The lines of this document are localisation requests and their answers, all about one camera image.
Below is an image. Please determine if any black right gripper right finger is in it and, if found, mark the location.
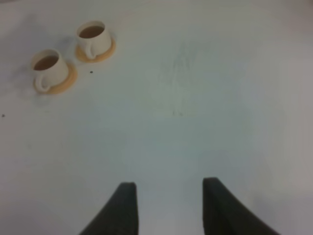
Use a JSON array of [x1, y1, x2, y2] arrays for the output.
[[202, 177, 278, 235]]

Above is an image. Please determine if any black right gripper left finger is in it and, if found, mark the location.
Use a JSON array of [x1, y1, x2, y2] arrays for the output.
[[81, 182, 139, 235]]

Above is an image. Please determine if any near orange coaster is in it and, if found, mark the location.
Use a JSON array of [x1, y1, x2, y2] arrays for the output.
[[33, 62, 78, 94]]

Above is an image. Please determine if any orange coaster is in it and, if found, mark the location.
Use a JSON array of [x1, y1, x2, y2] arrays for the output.
[[33, 62, 78, 94], [75, 37, 116, 63]]

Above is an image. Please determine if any far orange coaster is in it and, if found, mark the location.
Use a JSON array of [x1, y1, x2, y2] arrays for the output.
[[75, 37, 116, 63]]

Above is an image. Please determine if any near white teacup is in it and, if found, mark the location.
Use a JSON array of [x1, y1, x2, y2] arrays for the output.
[[31, 49, 69, 93]]

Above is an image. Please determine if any white teacup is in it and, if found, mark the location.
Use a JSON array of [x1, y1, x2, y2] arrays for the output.
[[31, 49, 69, 93], [76, 21, 112, 60]]

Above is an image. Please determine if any far white teacup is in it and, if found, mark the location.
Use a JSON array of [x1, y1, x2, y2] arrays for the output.
[[76, 21, 112, 60]]

